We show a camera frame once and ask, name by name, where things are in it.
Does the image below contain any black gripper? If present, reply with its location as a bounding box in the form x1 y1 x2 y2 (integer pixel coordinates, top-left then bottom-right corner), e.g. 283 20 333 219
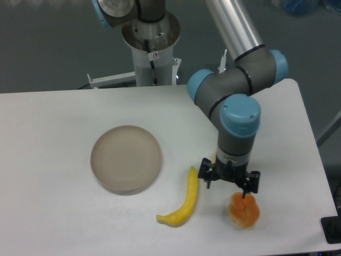
198 154 260 199

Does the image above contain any right aluminium frame bracket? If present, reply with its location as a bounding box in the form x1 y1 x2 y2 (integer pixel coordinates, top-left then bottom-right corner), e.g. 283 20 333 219
217 49 229 74

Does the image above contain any round beige plate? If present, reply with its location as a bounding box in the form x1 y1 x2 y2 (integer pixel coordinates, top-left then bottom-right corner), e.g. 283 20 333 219
90 125 163 195

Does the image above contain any yellow toy banana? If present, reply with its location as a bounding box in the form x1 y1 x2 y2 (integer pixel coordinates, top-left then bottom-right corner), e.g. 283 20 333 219
156 166 199 227

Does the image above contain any grey metal leg right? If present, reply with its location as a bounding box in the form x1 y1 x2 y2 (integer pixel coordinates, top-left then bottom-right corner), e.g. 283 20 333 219
316 111 340 147

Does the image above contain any aluminium frame bracket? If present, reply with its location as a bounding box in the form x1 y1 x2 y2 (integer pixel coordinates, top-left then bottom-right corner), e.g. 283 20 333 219
217 49 229 74
87 71 136 89

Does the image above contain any left aluminium frame bracket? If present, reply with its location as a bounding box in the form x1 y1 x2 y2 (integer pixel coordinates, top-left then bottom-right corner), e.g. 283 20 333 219
87 71 136 89

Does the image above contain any blue plastic bag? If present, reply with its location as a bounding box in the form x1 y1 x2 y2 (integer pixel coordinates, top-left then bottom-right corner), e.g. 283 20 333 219
280 0 320 17

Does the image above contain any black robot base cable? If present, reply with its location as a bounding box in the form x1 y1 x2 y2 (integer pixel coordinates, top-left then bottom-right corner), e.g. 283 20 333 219
144 39 159 86

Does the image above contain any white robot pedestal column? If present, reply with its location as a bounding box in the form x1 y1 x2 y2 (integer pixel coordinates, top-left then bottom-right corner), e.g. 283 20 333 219
122 12 181 86

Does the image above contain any black box at table edge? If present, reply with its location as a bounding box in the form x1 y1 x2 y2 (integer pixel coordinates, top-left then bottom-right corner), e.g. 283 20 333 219
321 216 340 244

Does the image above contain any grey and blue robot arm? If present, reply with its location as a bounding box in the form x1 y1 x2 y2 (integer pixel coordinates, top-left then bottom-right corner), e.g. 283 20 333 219
93 1 288 194

